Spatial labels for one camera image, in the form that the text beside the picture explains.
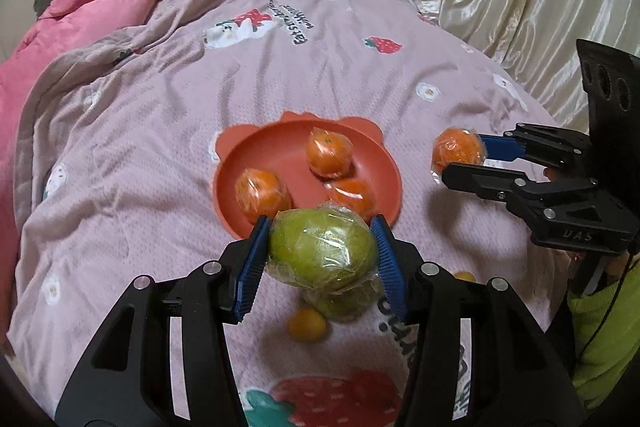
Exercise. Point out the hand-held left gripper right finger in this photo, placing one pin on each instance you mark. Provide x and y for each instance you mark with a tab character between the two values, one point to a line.
391	274

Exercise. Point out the person's right hand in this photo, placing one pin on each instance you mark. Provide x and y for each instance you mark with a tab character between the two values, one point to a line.
624	266

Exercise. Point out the orange plastic plate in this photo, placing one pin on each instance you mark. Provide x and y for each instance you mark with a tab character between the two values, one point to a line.
290	157

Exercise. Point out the plastic-wrapped orange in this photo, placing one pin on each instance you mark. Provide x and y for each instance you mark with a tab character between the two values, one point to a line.
327	153
457	150
352	199
262	196

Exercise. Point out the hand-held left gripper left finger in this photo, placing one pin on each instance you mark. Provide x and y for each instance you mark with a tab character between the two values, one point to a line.
249	274

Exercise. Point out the person's right forearm green sleeve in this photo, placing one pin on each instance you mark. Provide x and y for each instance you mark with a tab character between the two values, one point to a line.
605	337

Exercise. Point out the strawberry printed pink blanket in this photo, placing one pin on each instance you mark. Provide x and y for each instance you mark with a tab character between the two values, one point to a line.
150	132

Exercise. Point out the plastic-wrapped green fruit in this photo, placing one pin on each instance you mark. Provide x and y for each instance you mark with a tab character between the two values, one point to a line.
322	249
345	306

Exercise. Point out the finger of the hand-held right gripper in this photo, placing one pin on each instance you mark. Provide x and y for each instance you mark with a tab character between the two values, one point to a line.
480	179
502	148

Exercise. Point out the small yellow-brown fruit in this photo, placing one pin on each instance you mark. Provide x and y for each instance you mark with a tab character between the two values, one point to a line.
306	325
465	277

